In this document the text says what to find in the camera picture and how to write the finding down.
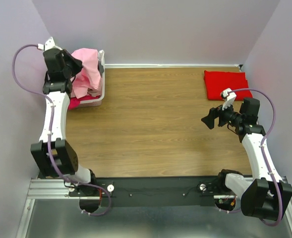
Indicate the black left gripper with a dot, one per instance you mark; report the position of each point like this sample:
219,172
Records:
78,63

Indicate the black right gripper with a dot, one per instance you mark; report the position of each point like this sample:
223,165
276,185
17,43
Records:
214,112

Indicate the light pink t shirt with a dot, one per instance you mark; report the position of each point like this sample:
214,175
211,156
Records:
89,80

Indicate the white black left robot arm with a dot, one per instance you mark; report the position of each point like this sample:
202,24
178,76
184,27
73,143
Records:
53,154

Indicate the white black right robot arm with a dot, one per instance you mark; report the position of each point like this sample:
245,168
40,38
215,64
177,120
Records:
267,196

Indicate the folded red t shirt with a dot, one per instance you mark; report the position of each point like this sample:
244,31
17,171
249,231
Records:
218,81

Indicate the magenta t shirt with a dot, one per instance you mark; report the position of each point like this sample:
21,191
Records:
75,102

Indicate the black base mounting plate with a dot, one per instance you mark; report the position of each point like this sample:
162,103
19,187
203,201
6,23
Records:
155,192

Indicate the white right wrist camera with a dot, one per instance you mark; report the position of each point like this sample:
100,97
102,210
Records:
229,97

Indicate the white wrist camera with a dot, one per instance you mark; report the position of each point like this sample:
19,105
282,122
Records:
50,44
229,97

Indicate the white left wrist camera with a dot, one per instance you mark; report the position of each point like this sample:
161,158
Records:
50,44

